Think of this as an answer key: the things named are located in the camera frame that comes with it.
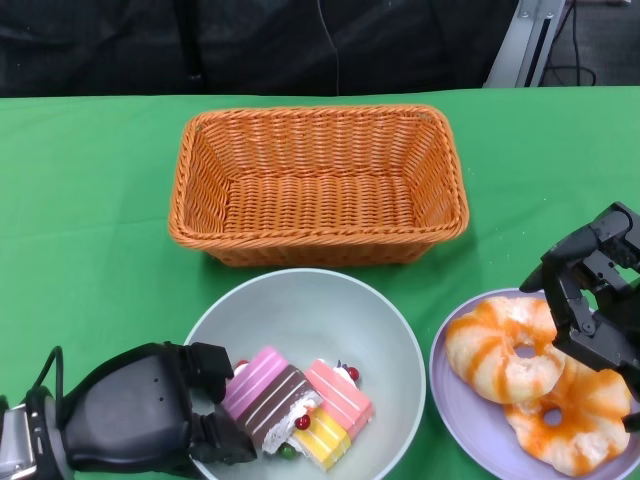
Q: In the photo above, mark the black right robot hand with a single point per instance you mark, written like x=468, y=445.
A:
x=600, y=340

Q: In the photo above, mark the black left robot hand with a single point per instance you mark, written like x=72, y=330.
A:
x=130, y=410

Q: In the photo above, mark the chocolate cake slice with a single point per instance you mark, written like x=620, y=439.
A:
x=280, y=400

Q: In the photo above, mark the grey-green round bowl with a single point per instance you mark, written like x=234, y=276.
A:
x=300, y=310

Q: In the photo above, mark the salmon pink cake slice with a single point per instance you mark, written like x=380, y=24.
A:
x=340, y=395

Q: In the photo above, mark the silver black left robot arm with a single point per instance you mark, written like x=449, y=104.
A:
x=20, y=440

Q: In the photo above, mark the lavender round plate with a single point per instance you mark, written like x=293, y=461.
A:
x=460, y=425

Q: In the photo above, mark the orange wicker basket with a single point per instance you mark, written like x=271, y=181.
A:
x=300, y=200

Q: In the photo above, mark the green tablecloth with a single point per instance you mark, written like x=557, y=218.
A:
x=75, y=165

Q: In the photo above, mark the black backdrop curtain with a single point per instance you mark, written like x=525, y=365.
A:
x=100, y=50

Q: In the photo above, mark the black backdrop stand pole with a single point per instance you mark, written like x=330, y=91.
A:
x=195, y=40

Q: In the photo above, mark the aluminium frame post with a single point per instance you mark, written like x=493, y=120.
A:
x=520, y=50

